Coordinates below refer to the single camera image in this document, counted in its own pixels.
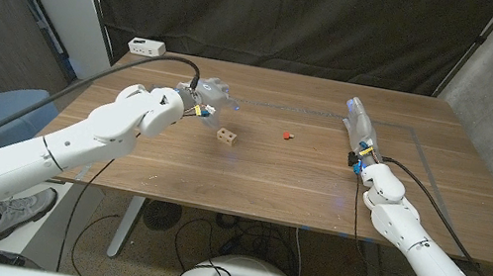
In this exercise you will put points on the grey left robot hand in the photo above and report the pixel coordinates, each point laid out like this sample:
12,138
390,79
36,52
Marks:
211,94

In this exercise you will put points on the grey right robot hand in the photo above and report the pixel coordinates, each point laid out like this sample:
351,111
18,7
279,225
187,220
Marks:
361,127

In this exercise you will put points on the wooden block with holes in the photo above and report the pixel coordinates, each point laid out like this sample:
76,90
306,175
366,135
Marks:
226,136

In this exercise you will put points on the red-headed wooden screw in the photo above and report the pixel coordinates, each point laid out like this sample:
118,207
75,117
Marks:
287,135

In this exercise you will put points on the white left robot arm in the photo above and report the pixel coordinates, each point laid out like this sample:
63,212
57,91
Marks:
22,160

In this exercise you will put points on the large wooden board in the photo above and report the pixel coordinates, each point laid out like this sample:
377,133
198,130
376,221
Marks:
306,111

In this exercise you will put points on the white power strip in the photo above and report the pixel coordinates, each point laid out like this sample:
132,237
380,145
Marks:
146,47

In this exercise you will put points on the black backdrop curtain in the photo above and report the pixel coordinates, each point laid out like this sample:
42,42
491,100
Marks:
272,12

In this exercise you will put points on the round black floor grille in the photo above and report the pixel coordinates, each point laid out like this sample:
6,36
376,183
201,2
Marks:
161,215

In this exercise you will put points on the white table leg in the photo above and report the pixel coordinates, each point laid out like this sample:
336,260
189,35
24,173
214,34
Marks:
126,225

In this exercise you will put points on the grey sneaker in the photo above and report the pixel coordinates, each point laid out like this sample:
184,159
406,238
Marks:
18,210

